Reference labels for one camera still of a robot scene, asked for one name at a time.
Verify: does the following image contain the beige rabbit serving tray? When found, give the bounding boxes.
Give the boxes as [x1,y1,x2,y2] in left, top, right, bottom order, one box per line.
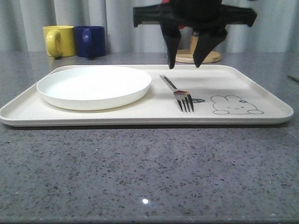
[0,65,294,126]

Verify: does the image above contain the yellow mug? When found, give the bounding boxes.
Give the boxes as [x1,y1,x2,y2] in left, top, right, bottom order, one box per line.
[43,25,76,58]

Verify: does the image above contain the silver fork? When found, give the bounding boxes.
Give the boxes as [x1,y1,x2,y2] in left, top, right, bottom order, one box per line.
[160,75,194,113]

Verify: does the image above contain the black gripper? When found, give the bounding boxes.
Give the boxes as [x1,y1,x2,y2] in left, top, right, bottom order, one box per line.
[133,0,257,69]

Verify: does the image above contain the red ribbed mug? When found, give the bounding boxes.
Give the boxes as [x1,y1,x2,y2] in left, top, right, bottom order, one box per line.
[161,0,185,29]

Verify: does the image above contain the dark blue mug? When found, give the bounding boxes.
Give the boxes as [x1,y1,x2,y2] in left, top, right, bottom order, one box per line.
[73,26,106,58]

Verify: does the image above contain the white round plate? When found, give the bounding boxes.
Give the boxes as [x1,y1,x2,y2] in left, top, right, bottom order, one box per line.
[36,66,152,111]

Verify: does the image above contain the wooden mug tree stand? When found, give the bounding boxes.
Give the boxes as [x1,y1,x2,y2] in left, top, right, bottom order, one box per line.
[176,34,221,63]

